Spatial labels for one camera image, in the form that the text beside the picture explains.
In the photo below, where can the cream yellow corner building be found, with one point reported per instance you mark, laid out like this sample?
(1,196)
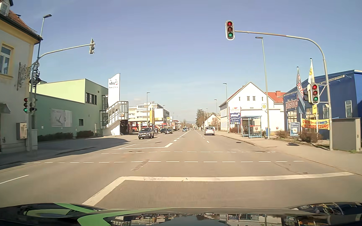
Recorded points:
(2,78)

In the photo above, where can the white outdoor staircase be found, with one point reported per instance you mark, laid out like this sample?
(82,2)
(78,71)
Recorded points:
(115,117)

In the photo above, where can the dark grey car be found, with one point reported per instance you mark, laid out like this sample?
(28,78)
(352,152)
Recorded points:
(145,133)

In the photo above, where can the yellow and white flag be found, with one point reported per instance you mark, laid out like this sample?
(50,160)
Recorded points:
(311,73)

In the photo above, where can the bare brown bushes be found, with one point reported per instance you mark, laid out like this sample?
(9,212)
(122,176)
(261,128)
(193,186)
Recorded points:
(306,136)

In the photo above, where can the bus stop sign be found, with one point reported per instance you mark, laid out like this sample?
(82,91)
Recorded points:
(264,108)

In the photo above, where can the blue workshop building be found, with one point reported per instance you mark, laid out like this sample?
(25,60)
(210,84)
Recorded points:
(341,97)

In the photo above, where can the billboard on white house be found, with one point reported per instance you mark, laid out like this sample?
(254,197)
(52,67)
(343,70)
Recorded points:
(234,115)

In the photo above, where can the white car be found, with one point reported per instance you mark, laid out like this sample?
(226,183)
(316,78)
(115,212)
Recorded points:
(209,131)

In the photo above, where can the car's own bonnet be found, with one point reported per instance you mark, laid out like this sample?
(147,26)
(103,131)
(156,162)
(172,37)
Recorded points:
(181,216)

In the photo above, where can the queue of distant cars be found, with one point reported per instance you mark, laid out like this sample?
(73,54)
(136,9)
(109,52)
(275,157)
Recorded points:
(171,130)

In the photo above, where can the grey street cabinet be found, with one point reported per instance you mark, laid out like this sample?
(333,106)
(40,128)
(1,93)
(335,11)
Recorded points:
(346,134)

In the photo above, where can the low dark hedge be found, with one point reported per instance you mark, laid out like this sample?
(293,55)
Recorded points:
(64,135)

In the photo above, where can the yellow banner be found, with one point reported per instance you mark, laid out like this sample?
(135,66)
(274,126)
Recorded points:
(315,124)

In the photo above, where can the grey asphalt road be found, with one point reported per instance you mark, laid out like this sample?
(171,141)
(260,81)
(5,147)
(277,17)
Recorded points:
(181,188)

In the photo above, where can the road markings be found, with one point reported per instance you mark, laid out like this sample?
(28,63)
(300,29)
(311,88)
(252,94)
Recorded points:
(200,178)

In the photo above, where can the dark conifer tree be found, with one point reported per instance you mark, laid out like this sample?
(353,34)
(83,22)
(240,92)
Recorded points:
(199,117)

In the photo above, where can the white gabled house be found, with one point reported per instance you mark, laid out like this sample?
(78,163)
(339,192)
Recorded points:
(250,100)

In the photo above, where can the beige wall cabinet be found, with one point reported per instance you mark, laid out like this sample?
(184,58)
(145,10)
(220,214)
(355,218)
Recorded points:
(21,130)

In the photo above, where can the white office building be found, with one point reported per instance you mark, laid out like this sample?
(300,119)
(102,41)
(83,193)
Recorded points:
(149,114)

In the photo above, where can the pale green flat-roofed building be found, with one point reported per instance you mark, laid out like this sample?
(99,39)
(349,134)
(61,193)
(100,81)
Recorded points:
(71,106)

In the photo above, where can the traffic light on grey mast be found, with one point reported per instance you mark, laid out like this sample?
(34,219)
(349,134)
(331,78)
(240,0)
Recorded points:
(30,110)

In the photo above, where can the blue standing sign board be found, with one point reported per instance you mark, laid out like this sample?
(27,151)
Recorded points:
(294,129)

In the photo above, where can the glass bus shelter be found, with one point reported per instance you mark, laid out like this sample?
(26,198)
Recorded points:
(251,126)

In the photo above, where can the tall white sign pylon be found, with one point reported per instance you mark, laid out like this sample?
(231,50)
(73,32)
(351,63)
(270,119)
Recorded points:
(114,89)

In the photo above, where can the tall grey lamp post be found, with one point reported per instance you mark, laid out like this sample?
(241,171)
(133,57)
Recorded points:
(265,94)

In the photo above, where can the blue and white flag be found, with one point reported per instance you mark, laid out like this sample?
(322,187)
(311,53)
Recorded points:
(299,92)

